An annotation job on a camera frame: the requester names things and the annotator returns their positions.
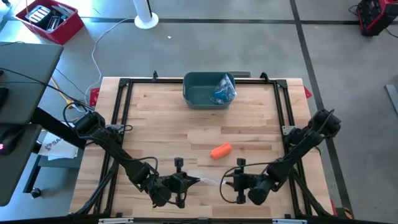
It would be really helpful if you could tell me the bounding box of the red black equipment case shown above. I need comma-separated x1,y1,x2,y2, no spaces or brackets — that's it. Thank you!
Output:
356,0,398,37

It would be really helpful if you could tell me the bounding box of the clear plastic bag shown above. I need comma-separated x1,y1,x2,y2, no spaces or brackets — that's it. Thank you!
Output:
208,73,239,106
198,176,226,188

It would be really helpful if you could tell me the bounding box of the black aluminium frame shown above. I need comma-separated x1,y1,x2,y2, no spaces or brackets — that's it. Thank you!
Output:
73,70,335,220

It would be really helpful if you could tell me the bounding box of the yellow cable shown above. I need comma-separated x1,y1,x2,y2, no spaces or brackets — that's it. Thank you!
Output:
49,77,94,123

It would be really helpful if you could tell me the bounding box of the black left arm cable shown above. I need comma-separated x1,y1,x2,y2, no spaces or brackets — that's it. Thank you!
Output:
62,101,160,184

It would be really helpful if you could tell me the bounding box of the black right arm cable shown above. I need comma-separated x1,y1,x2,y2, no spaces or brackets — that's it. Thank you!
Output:
218,161,282,205

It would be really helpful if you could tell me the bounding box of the red plastic crate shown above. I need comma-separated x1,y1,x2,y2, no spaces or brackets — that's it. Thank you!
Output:
14,0,85,46

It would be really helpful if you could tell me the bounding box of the white ribbed device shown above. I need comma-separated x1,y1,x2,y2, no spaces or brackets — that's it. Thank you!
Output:
24,4,51,24

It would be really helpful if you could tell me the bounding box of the black desk leg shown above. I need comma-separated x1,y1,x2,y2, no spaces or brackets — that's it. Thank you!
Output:
30,107,88,151

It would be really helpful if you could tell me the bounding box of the silver metal container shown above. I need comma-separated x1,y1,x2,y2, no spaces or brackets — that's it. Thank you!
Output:
45,15,62,32

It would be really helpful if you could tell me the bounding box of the grey desk top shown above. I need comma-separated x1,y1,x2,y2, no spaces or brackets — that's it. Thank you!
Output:
0,42,65,126
0,124,43,208

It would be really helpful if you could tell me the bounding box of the white power cable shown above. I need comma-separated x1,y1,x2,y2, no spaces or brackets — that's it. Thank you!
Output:
83,17,136,103

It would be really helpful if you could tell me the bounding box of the silver metal bracket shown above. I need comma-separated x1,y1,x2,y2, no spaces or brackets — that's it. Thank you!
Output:
272,218,308,224
98,217,135,224

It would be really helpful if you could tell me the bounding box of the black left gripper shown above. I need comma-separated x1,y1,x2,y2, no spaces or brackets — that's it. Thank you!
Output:
146,157,201,209

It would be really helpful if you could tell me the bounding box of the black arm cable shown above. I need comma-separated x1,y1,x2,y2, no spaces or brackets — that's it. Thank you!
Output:
218,161,282,205
62,101,160,184

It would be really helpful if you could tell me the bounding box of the black thin desk cable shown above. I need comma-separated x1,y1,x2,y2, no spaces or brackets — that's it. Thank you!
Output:
0,67,96,111

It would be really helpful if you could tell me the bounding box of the teal plastic bin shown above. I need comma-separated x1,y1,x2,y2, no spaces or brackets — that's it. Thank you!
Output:
182,72,236,110

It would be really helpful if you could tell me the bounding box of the orange elastic bandage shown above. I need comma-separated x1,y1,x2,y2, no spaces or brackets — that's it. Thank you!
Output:
210,142,233,161

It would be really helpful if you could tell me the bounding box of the white pedestal stand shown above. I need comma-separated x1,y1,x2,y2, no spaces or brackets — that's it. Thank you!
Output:
132,0,160,30

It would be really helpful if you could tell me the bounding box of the white printed paper sheet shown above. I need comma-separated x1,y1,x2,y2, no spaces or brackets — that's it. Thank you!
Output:
37,121,82,161

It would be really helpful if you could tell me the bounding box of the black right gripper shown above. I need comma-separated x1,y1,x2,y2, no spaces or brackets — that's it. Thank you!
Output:
223,157,275,206

